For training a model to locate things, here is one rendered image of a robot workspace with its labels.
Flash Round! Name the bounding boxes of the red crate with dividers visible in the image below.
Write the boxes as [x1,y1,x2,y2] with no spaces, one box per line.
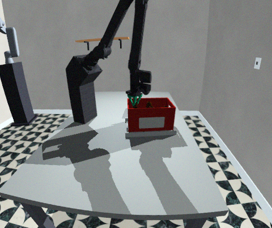
[127,98,176,132]

